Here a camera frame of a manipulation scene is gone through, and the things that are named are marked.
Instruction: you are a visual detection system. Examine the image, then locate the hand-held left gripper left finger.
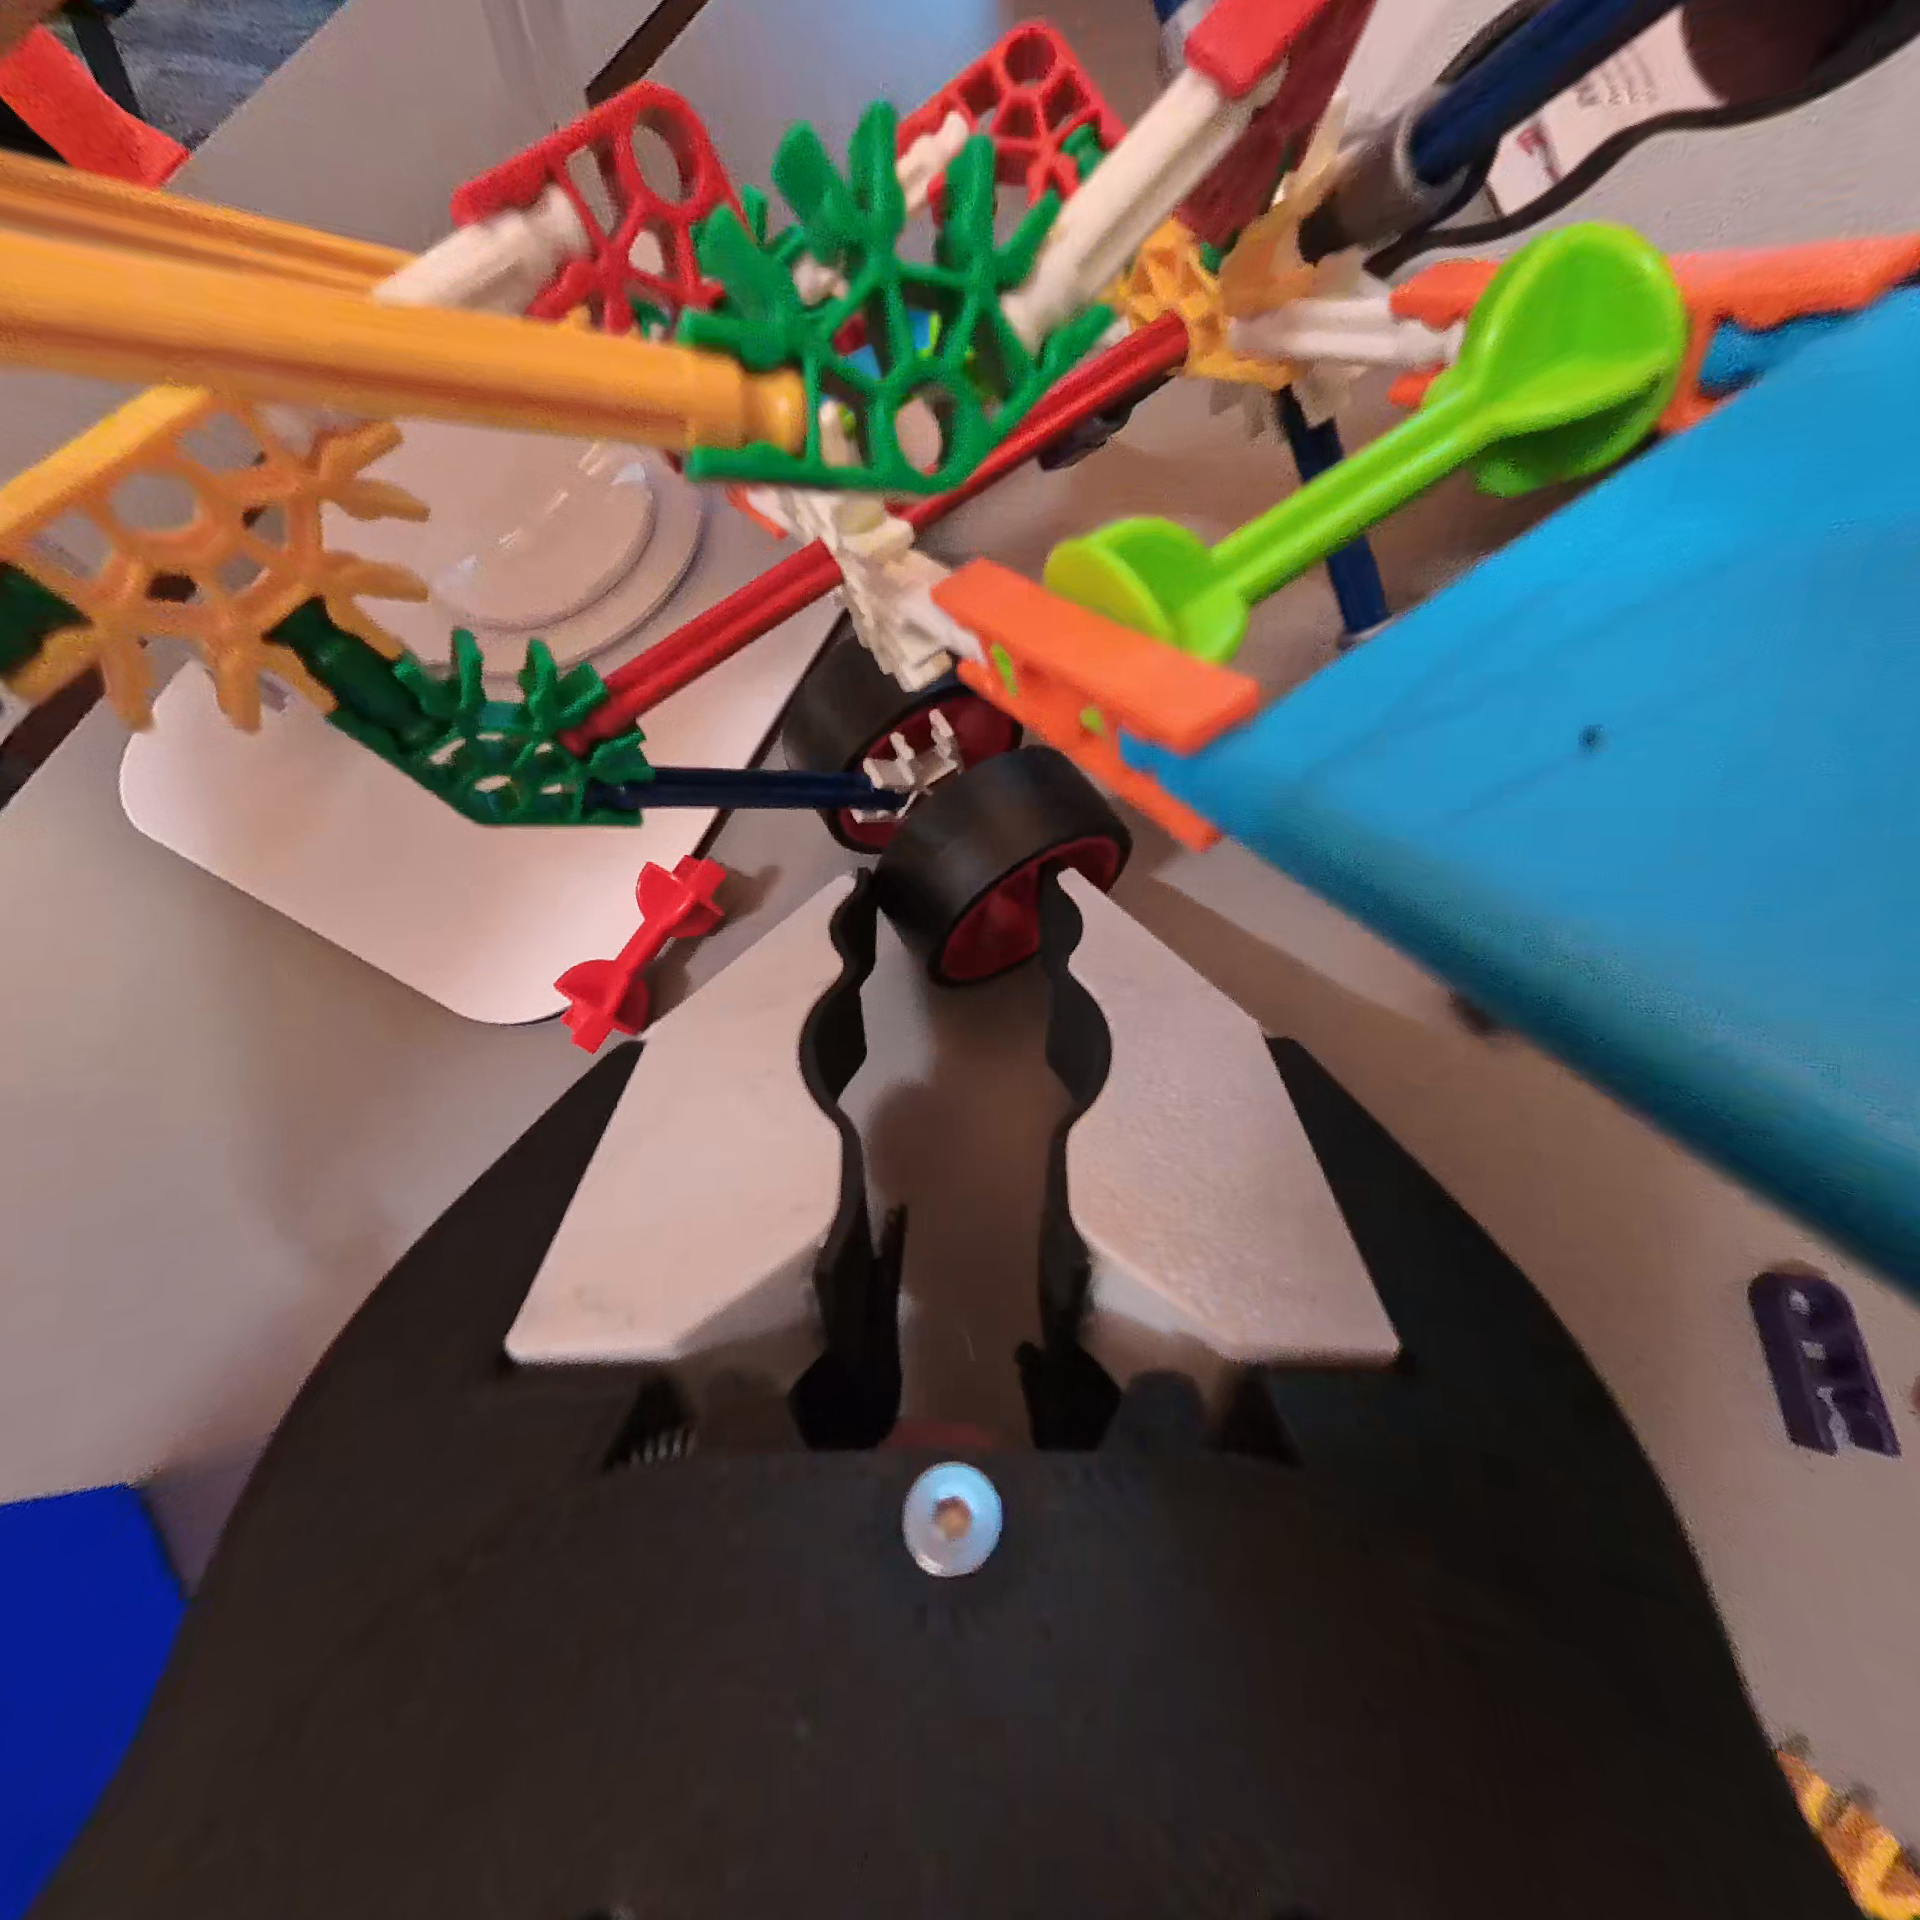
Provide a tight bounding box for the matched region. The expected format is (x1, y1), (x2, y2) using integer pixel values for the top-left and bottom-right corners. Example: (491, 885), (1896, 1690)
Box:
(502, 868), (909, 1448)

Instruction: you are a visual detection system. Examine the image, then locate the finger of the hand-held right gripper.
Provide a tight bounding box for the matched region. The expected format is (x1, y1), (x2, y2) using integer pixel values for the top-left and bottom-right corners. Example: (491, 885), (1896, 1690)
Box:
(1384, 29), (1920, 287)

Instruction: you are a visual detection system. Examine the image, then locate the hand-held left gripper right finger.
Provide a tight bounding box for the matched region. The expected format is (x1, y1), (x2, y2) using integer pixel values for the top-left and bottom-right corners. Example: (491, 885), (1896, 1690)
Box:
(1019, 876), (1404, 1448)

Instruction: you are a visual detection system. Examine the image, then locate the red toy wheel black tyre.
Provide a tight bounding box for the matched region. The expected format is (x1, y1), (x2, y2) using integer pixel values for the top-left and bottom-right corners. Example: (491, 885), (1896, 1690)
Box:
(874, 742), (1133, 986)
(779, 636), (1028, 856)

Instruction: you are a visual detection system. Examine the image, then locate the colourful toy construction model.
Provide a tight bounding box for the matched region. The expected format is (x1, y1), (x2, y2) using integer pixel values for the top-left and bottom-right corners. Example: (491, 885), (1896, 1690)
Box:
(0, 0), (1920, 1292)

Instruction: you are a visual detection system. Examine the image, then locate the red toy connector piece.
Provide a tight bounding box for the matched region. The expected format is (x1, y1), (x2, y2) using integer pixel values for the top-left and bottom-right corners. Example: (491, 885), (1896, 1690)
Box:
(555, 854), (729, 1052)

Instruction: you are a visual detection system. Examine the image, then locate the white tilted reading stand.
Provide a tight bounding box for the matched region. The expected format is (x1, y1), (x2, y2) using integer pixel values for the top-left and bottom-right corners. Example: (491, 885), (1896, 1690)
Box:
(119, 404), (856, 1028)

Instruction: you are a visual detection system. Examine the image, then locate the small purple toy connector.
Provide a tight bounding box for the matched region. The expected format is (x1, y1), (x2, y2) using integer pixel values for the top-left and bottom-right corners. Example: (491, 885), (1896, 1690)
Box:
(1747, 1272), (1903, 1457)

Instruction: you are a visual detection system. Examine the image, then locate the yellow toy connector piece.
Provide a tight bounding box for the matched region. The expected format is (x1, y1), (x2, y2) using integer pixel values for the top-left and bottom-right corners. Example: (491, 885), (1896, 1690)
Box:
(1776, 1739), (1920, 1920)

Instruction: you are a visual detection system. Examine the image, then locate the orange traffic cone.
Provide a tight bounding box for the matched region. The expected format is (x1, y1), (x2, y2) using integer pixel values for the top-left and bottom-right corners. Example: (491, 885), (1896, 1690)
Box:
(0, 21), (188, 188)

